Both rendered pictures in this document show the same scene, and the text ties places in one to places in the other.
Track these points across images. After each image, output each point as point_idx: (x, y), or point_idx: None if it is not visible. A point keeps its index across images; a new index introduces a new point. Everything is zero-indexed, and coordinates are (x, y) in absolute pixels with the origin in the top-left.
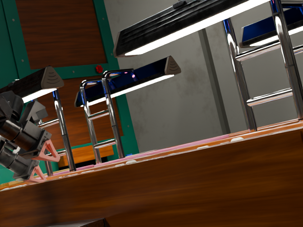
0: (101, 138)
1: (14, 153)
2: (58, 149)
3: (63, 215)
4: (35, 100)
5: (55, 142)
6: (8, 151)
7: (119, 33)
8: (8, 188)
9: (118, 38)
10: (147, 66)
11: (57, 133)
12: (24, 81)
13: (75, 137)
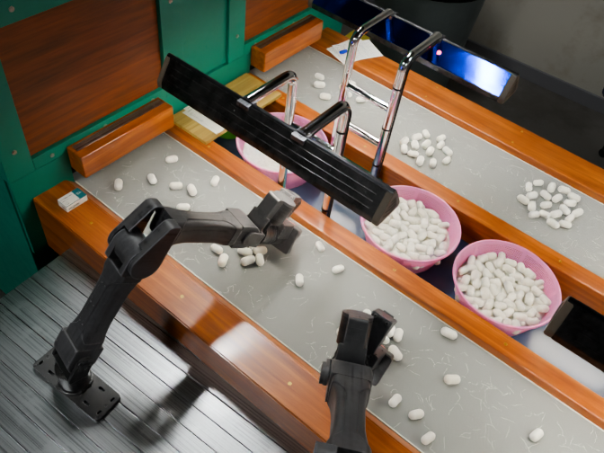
0: (307, 4)
1: (275, 230)
2: (254, 35)
3: None
4: (392, 323)
5: (253, 26)
6: (270, 232)
7: (570, 306)
8: (217, 177)
9: (566, 314)
10: (470, 57)
11: (258, 11)
12: (331, 167)
13: (279, 11)
